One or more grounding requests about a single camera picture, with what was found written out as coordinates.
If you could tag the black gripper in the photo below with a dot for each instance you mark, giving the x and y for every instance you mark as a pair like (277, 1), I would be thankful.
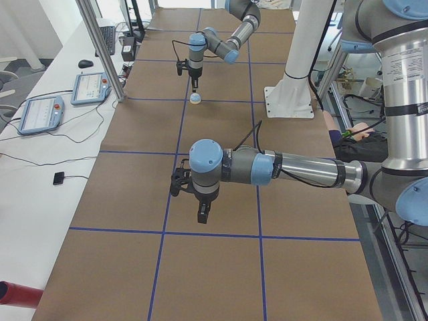
(204, 197)
(195, 71)

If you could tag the small blue white bell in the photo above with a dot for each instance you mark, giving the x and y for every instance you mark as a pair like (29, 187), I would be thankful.
(195, 98)

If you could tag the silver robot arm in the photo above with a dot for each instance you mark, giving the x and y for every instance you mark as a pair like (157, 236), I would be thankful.
(248, 13)
(397, 30)

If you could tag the person's hand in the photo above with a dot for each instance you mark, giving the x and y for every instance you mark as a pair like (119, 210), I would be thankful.
(361, 131)

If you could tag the black power adapter box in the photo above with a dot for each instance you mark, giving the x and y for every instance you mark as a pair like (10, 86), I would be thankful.
(128, 51)

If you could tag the black keyboard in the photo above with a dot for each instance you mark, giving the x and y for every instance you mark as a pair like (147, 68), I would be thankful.
(109, 36)

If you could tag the far teach pendant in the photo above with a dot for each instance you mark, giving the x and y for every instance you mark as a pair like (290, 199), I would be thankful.
(90, 89)

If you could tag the teach pendant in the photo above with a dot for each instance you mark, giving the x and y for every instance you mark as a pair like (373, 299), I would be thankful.
(41, 115)
(90, 89)

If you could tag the black computer mouse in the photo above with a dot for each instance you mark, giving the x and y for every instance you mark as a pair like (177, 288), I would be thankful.
(85, 64)

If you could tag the small black puck device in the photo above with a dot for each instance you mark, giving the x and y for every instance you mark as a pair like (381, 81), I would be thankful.
(58, 178)

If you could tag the near teach pendant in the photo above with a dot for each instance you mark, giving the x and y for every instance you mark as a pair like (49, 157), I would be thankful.
(41, 115)

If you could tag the seated person in black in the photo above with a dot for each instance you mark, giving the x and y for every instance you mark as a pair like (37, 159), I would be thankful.
(371, 149)

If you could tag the red cylinder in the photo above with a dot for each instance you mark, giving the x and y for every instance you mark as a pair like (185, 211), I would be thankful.
(19, 296)

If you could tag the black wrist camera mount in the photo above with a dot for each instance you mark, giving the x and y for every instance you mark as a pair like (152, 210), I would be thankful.
(181, 180)
(182, 65)

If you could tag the white pedestal column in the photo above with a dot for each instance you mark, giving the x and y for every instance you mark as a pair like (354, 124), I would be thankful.
(291, 97)

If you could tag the aluminium frame post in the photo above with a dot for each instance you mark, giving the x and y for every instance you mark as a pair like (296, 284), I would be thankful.
(89, 18)

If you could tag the green handled tool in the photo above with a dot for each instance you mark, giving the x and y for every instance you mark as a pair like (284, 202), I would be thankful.
(347, 134)

